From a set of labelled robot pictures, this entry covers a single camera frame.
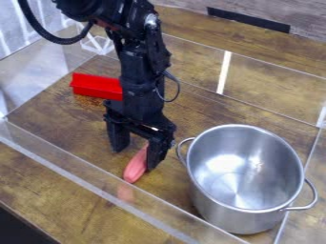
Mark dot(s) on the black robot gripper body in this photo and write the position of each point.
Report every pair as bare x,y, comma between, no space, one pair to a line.
141,108

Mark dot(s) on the clear acrylic barrier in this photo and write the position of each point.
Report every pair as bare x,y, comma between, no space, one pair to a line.
236,74

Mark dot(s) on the pink handled metal spoon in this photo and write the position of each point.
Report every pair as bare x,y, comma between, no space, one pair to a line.
137,166

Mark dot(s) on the stainless steel pot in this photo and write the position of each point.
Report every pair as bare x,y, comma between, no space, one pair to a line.
247,176

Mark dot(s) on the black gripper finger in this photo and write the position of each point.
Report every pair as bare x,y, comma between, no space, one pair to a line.
160,145
118,135

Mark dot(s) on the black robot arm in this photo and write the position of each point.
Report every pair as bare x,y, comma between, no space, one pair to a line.
133,27

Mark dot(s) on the black strip on wall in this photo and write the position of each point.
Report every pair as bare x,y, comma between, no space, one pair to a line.
251,20

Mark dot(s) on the red plastic block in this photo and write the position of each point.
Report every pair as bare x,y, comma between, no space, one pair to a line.
97,86

